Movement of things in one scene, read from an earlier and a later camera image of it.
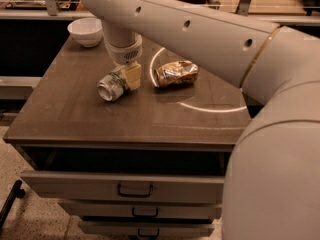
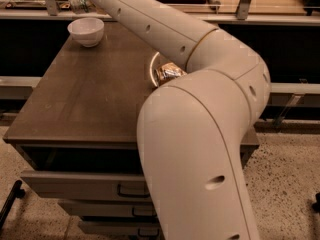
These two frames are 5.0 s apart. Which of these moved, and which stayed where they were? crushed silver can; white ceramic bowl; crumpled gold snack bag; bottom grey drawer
Moved: crushed silver can
Stayed: white ceramic bowl; bottom grey drawer; crumpled gold snack bag
